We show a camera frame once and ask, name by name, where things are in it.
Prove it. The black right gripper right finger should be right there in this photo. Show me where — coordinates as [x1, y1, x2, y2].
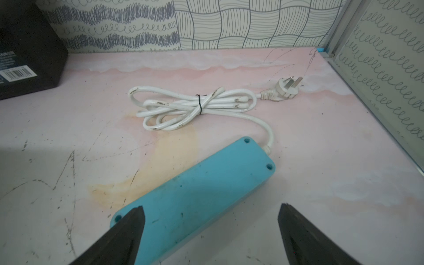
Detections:
[278, 203, 359, 265]

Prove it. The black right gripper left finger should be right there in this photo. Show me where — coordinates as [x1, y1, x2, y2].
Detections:
[72, 206, 145, 265]

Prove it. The teal umbrella case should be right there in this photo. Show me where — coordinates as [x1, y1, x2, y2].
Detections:
[110, 137, 276, 265]

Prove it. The yellow black toolbox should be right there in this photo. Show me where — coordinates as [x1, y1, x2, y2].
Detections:
[1, 1, 68, 99]

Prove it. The white coiled cable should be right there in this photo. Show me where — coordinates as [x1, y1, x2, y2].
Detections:
[127, 76, 304, 156]

